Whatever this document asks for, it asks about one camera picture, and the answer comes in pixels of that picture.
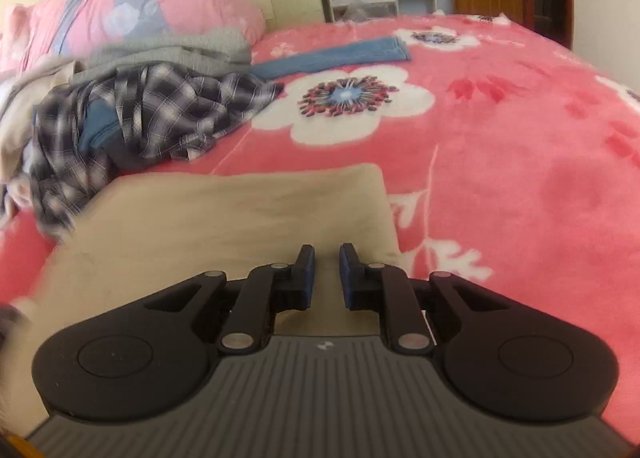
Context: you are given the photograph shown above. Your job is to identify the blue denim jeans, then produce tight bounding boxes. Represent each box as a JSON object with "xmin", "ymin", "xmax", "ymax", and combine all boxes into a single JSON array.
[{"xmin": 79, "ymin": 37, "xmax": 410, "ymax": 154}]

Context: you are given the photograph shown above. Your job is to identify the pink floral quilt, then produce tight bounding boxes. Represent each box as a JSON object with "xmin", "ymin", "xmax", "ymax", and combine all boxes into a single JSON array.
[{"xmin": 1, "ymin": 0, "xmax": 267, "ymax": 73}]

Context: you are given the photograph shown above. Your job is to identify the beige khaki jacket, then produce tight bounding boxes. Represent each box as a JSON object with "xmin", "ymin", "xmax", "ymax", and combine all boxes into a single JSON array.
[{"xmin": 1, "ymin": 165, "xmax": 400, "ymax": 435}]

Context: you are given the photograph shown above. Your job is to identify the grey sweater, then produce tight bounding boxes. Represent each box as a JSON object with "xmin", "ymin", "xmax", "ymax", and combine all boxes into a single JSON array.
[{"xmin": 70, "ymin": 28, "xmax": 252, "ymax": 85}]

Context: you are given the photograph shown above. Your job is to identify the black white plaid shirt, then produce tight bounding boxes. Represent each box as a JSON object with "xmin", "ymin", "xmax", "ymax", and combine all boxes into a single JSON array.
[{"xmin": 1, "ymin": 61, "xmax": 283, "ymax": 237}]

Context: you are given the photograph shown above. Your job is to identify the red floral bed blanket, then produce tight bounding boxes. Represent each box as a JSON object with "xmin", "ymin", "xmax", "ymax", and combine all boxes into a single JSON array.
[{"xmin": 1, "ymin": 15, "xmax": 639, "ymax": 441}]

